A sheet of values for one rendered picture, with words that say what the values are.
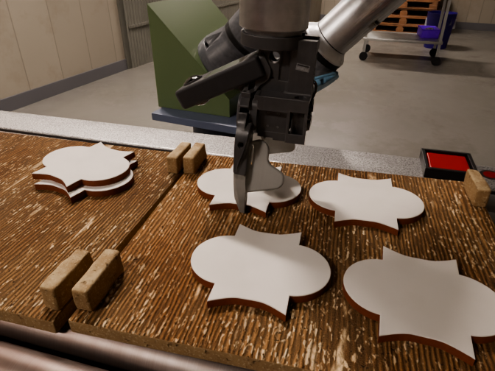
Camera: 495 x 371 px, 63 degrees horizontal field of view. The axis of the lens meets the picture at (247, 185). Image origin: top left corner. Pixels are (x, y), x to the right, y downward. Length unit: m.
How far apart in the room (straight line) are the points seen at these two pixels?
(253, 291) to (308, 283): 0.05
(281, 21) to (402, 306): 0.29
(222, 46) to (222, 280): 0.68
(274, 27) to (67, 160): 0.36
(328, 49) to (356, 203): 0.44
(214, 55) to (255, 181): 0.55
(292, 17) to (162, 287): 0.30
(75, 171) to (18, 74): 3.63
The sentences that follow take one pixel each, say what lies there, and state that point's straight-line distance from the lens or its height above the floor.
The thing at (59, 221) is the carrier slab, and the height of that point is 0.94.
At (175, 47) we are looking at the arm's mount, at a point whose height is 1.02.
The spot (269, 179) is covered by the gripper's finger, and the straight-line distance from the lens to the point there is 0.48.
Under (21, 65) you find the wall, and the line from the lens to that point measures 4.23.
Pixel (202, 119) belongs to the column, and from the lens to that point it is 0.98.
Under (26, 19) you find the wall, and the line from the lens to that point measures 4.28.
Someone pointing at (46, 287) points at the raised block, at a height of 0.96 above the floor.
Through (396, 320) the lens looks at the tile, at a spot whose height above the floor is 0.95.
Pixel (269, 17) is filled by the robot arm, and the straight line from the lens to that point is 0.43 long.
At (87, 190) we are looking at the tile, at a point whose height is 0.95.
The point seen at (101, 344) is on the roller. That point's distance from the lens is 0.41.
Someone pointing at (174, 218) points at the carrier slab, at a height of 0.94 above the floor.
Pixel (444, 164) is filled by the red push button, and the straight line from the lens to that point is 0.70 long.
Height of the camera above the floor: 1.22
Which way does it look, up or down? 30 degrees down
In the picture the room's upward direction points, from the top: straight up
